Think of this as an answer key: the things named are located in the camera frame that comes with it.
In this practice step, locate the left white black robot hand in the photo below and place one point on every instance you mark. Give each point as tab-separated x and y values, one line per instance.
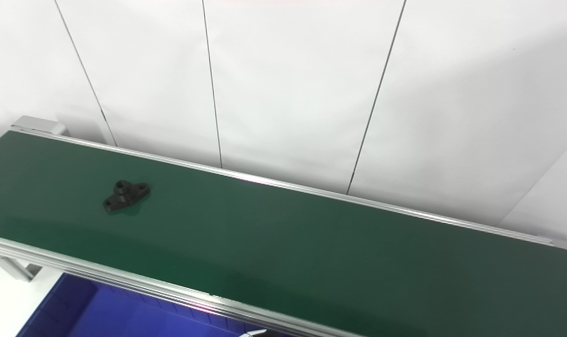
260	333

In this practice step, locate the black flanged bearing part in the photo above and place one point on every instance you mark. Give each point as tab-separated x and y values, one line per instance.
124	195

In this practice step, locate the green conveyor belt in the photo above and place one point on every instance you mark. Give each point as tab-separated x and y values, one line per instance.
124	281
311	243

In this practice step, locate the blue plastic bin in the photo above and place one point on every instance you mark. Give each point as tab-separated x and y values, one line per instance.
124	318

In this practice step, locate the aluminium conveyor leg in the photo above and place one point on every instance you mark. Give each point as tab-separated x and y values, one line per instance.
16	267

